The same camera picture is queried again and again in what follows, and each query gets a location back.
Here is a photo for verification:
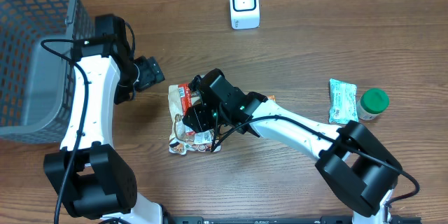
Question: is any beige snack pouch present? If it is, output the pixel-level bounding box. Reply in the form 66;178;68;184
168;85;215;155

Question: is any teal tissue packet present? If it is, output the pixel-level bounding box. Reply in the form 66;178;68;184
329;78;358;125

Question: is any green lid jar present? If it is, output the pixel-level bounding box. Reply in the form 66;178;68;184
356;88;389;120

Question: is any red candy bar wrapper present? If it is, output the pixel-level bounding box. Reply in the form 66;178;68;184
177;83;195;136

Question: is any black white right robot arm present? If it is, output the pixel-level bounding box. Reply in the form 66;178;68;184
183;69;402;223

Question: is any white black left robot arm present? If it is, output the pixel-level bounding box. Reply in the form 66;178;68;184
43;14;173;224

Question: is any white barcode scanner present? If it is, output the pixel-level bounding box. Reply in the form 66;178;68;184
230;0;260;30

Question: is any grey plastic mesh basket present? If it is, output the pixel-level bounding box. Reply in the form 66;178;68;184
1;0;95;144

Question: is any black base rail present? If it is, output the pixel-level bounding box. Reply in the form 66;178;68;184
100;215;422;224

